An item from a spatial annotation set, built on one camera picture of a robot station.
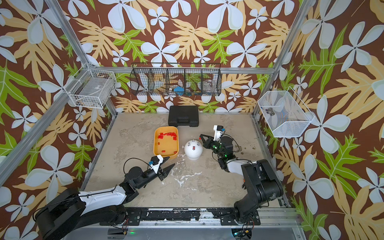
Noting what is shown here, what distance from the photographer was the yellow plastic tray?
0.99 meters

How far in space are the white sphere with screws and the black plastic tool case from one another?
0.71ft

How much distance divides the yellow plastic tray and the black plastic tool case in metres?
0.05

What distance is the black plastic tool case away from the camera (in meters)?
1.10

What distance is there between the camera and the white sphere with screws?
90 centimetres
